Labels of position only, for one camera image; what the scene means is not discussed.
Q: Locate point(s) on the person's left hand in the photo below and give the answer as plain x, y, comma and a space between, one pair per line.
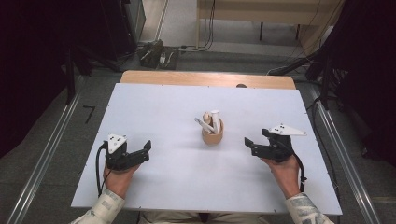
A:
118, 182

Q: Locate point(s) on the tan pen holder cup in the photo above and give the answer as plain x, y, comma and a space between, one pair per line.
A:
212, 138

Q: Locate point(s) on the dark curtain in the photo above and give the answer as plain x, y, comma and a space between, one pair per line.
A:
28, 62
370, 77

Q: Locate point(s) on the dark cabinet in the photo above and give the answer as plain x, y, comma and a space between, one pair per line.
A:
124, 25

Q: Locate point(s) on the wooden table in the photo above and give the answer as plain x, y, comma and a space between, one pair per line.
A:
202, 79

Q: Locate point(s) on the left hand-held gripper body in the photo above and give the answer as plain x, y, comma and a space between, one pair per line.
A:
116, 157

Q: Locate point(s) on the person's lap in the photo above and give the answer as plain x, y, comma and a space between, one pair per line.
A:
174, 218

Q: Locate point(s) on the power strip with plugs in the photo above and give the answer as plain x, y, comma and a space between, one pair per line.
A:
157, 56

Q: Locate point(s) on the white tube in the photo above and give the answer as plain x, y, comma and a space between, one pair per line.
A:
216, 119

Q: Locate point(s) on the aluminium floor rail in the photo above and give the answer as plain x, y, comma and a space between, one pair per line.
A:
46, 155
348, 161

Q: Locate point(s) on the white pen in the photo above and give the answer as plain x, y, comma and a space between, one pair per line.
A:
204, 125

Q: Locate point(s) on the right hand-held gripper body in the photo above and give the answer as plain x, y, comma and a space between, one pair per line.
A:
281, 146

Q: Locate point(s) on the person's right hand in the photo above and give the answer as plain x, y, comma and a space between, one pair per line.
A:
288, 177

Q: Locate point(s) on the light wooden desk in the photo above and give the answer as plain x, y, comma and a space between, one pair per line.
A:
264, 12

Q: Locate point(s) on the black stand leg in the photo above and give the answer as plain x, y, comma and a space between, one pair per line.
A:
325, 84
70, 81

